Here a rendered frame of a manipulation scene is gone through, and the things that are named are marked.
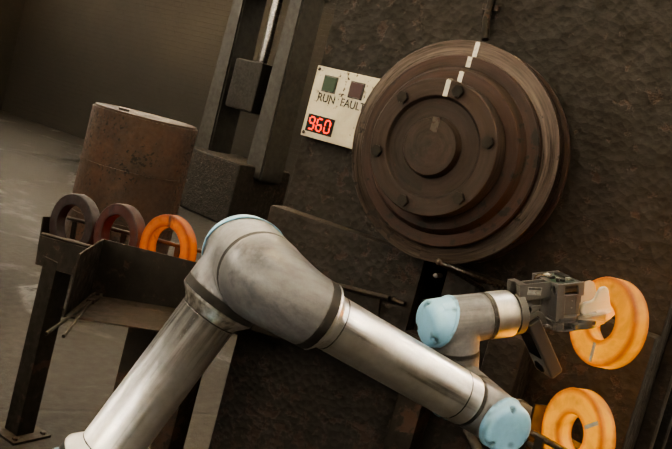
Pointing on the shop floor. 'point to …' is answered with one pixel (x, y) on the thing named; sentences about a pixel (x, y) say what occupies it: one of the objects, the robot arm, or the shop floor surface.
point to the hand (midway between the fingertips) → (610, 312)
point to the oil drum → (133, 166)
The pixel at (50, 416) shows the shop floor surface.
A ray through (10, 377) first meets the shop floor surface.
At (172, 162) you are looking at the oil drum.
